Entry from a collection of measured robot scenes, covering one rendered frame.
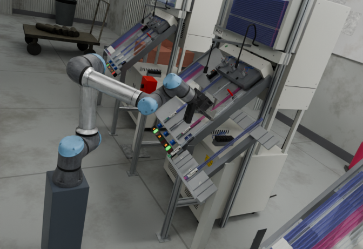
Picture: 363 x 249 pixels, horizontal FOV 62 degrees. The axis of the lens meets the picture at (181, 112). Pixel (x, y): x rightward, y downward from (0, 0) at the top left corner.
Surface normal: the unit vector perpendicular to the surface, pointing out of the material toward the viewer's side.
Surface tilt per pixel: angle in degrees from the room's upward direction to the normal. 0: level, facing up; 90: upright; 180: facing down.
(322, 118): 90
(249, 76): 45
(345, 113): 90
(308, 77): 90
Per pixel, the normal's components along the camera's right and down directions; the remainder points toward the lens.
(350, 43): -0.83, 0.02
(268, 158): 0.42, 0.44
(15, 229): 0.23, -0.90
